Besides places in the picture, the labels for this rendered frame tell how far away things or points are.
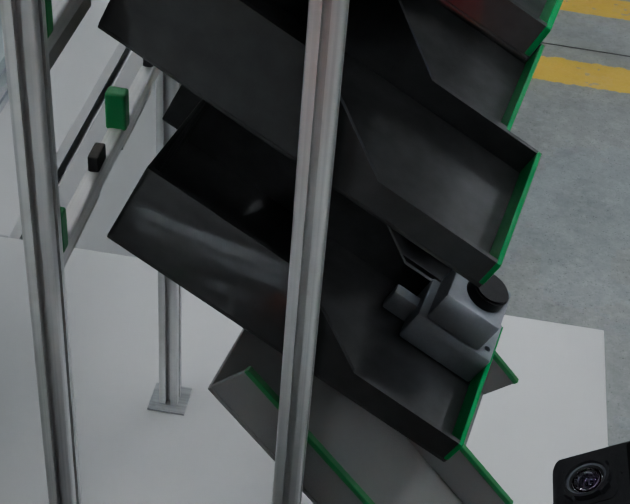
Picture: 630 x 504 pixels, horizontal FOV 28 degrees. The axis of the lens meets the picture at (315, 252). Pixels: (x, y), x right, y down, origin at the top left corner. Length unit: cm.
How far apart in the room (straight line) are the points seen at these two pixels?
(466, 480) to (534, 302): 182
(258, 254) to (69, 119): 100
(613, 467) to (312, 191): 23
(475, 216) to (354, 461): 28
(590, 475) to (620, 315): 227
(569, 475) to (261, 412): 31
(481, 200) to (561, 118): 272
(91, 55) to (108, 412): 74
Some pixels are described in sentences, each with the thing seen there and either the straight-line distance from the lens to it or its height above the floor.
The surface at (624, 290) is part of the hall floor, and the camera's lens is 299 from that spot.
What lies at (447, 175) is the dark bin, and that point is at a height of 137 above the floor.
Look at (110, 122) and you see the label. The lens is 95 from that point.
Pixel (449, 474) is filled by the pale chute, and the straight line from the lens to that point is 109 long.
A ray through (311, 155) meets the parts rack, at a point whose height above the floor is 143.
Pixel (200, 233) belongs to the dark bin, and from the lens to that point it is 82.
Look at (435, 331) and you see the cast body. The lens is 91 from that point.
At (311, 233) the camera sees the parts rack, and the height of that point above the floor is 137.
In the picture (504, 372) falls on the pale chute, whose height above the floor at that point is 103.
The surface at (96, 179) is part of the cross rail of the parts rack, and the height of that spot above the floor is 131.
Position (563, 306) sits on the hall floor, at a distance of 290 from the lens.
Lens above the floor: 184
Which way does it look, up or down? 39 degrees down
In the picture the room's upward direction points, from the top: 5 degrees clockwise
